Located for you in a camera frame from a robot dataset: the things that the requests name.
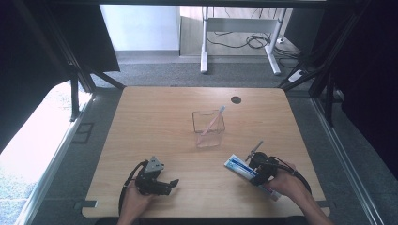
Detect black floor cables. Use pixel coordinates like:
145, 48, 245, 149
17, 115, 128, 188
206, 30, 302, 62

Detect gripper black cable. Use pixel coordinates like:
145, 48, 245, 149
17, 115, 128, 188
268, 155, 314, 195
117, 159, 149, 217

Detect dark curtain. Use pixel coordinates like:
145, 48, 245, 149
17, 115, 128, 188
283, 0, 398, 186
0, 0, 120, 154

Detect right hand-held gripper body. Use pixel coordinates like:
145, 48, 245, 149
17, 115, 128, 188
245, 140, 280, 186

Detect clear plastic container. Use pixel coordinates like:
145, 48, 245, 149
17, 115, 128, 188
191, 109, 226, 149

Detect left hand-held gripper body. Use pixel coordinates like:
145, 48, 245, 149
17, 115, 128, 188
134, 155, 167, 197

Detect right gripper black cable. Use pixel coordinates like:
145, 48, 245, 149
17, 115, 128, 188
268, 155, 314, 195

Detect aluminium floor rail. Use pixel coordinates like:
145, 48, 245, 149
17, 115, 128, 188
311, 97, 385, 225

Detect white blue toothpaste tube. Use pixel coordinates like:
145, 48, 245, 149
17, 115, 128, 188
223, 153, 283, 202

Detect white desk frame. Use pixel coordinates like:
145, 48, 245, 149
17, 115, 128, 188
200, 6, 287, 76

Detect person's left hand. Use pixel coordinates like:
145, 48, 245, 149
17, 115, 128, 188
117, 180, 157, 225

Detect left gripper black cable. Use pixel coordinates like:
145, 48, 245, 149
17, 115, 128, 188
117, 159, 149, 217

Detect person's right hand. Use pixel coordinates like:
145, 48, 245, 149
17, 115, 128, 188
261, 161, 306, 201

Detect black metal frame stand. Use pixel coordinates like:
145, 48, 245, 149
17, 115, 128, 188
277, 3, 374, 128
46, 6, 127, 123

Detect white power strip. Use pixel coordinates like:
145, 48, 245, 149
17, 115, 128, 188
287, 68, 307, 83

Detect pink toothbrush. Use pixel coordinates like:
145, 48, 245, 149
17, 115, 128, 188
199, 105, 226, 137

